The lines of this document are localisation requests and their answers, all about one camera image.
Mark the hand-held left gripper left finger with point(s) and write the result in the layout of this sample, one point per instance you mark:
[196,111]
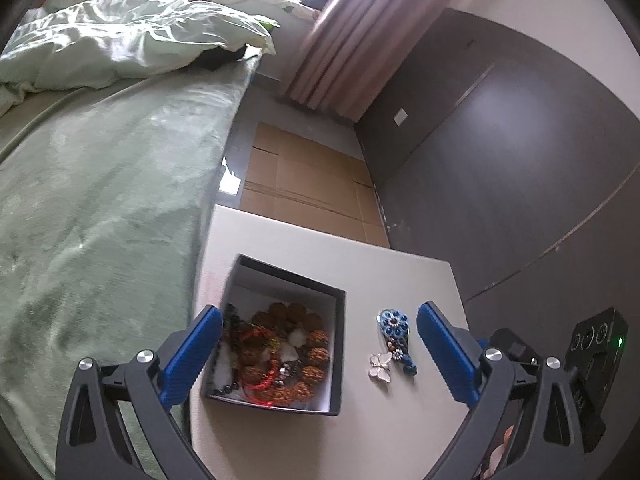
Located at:
[192,360]

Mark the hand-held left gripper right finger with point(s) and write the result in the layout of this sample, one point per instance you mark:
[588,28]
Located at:
[445,355]

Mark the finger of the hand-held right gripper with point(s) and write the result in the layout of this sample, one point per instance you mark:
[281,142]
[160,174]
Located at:
[515,345]

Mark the blue flower hair clip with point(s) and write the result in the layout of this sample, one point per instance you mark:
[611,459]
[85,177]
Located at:
[392,322]

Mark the white butterfly brooch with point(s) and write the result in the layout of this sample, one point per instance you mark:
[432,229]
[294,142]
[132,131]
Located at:
[382,364]

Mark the black box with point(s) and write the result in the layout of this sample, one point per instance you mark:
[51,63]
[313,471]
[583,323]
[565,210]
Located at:
[336,350]

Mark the person's right hand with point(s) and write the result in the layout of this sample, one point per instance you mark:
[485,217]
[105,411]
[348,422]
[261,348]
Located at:
[496,460]

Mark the white side table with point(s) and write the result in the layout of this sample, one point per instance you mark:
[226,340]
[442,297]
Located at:
[390,420]

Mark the dark brown wardrobe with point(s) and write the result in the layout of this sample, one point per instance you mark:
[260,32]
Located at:
[500,160]

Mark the green bed blanket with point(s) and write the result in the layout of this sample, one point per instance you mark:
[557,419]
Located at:
[100,185]

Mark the flat cardboard sheet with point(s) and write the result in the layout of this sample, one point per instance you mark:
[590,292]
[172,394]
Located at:
[310,180]

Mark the pink curtain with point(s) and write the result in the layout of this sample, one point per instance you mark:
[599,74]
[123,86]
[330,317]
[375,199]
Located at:
[360,45]

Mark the pale green duvet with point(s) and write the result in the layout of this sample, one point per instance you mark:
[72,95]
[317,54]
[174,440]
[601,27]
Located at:
[125,35]

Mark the green small item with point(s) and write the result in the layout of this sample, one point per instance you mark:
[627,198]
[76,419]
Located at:
[269,22]

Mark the white wall socket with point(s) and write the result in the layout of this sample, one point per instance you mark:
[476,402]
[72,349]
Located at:
[401,117]

